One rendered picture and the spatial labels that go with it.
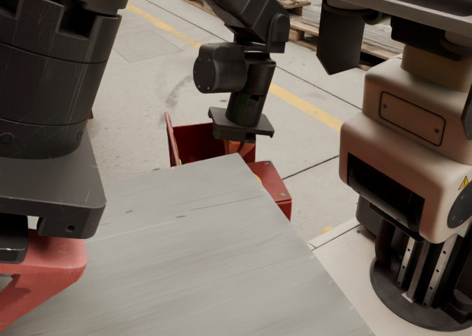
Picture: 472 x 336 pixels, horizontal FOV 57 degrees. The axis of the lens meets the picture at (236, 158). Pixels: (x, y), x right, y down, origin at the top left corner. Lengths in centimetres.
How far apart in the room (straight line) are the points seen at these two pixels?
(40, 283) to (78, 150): 5
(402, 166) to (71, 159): 62
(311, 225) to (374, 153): 103
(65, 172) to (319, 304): 13
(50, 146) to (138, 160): 200
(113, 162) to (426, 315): 152
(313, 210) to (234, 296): 162
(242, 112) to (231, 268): 47
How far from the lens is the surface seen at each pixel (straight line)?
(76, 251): 17
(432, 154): 74
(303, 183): 198
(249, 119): 69
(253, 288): 23
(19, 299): 18
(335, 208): 187
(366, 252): 130
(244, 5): 63
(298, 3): 436
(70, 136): 17
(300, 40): 368
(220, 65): 62
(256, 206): 27
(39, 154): 16
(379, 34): 322
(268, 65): 67
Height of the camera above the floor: 117
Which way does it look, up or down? 34 degrees down
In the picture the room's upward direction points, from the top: straight up
